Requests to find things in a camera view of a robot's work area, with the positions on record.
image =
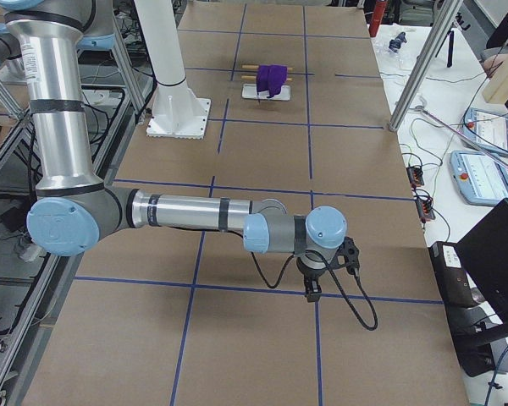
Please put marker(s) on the wooden rack bar outer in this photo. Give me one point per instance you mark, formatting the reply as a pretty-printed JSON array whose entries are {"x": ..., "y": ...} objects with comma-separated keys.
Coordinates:
[{"x": 256, "y": 67}]

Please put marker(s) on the teach pendant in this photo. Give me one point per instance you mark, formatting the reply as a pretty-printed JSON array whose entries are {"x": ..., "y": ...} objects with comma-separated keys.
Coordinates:
[
  {"x": 488, "y": 129},
  {"x": 480, "y": 180}
]

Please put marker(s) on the wooden rack bar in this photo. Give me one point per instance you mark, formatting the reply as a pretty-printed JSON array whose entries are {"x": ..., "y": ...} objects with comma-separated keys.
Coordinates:
[
  {"x": 256, "y": 67},
  {"x": 254, "y": 78}
]

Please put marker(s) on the black monitor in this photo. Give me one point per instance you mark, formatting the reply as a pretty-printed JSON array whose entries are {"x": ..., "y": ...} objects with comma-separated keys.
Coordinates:
[{"x": 483, "y": 253}]

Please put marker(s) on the seated person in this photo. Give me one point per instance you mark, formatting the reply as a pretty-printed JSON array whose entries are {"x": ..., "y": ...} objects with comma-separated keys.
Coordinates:
[{"x": 491, "y": 64}]

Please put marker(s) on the black desktop computer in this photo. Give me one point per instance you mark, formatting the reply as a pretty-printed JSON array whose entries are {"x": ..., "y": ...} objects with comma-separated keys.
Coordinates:
[{"x": 464, "y": 314}]

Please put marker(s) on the dark blue folded umbrella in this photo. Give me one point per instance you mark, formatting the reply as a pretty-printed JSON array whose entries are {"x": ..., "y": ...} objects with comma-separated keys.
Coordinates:
[{"x": 396, "y": 43}]

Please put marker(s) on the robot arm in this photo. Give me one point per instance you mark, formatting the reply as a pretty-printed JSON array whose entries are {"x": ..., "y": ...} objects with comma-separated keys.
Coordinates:
[
  {"x": 10, "y": 54},
  {"x": 74, "y": 208}
]

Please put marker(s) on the wooden rack bar inner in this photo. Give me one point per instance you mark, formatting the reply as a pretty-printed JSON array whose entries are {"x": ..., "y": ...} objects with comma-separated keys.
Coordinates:
[{"x": 254, "y": 78}]

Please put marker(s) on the purple towel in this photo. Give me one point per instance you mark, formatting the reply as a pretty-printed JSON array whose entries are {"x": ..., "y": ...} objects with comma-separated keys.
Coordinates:
[{"x": 271, "y": 78}]

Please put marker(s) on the white towel rack base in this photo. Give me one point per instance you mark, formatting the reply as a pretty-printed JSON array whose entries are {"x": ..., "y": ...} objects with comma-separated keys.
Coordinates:
[{"x": 249, "y": 91}]

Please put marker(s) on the red cylinder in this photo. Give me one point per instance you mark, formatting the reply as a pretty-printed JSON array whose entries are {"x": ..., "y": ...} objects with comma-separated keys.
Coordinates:
[{"x": 377, "y": 17}]

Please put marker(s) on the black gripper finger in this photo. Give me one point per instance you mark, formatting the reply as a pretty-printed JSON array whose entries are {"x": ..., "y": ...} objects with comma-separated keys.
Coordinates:
[
  {"x": 316, "y": 296},
  {"x": 309, "y": 297}
]

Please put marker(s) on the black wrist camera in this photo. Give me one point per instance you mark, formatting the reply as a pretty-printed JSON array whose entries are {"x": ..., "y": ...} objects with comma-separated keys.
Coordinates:
[{"x": 347, "y": 256}]

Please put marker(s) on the teach pendant far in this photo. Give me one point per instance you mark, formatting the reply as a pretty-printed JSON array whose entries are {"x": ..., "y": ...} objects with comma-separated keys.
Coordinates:
[{"x": 488, "y": 129}]

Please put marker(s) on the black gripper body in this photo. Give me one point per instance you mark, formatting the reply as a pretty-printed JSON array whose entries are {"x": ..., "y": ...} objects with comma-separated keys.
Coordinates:
[{"x": 309, "y": 272}]

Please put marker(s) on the reacher grabber tool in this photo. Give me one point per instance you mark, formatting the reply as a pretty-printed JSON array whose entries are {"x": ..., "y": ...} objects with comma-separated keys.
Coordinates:
[{"x": 469, "y": 142}]

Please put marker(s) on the teach pendant near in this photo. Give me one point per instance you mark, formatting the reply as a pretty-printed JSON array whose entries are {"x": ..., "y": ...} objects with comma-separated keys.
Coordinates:
[{"x": 480, "y": 180}]

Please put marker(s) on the aluminium frame cabinet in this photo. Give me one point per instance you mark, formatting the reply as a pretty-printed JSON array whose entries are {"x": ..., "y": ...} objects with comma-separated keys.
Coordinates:
[{"x": 116, "y": 86}]

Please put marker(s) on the aluminium frame post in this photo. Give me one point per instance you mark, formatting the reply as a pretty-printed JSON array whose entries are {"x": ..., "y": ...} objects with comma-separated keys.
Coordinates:
[{"x": 434, "y": 41}]

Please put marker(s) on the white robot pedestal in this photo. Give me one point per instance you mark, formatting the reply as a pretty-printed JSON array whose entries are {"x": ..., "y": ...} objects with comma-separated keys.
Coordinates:
[{"x": 176, "y": 111}]

